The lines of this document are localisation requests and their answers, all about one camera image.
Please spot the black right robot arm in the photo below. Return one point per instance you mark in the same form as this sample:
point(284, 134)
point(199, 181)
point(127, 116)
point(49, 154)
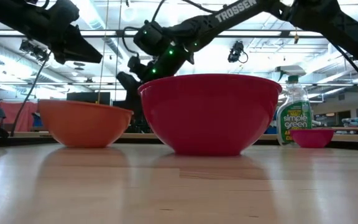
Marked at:
point(228, 15)

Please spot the green cleaner spray bottle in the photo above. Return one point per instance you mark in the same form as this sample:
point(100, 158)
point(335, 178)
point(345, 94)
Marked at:
point(293, 119)

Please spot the large red plastic bowl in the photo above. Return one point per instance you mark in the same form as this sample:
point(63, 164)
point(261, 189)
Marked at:
point(210, 115)

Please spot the small pink plastic bowl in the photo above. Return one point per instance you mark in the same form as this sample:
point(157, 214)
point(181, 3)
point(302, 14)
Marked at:
point(312, 137)

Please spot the black overhead camera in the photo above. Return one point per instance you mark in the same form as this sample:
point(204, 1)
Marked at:
point(236, 51)

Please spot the black ceiling-mounted camera rig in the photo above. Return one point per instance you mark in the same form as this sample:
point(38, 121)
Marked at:
point(33, 49)

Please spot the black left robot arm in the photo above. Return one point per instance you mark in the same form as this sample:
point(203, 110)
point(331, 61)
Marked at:
point(20, 21)

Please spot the wooden table edge rail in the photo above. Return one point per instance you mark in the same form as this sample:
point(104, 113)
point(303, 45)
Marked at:
point(20, 134)

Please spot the black monitor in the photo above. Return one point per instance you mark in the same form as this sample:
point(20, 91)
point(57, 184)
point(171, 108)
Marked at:
point(89, 98)

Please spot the orange plastic bowl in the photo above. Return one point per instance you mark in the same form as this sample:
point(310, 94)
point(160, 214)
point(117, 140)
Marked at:
point(84, 124)

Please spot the red cloth partition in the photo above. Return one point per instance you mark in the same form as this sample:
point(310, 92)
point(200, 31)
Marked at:
point(23, 116)

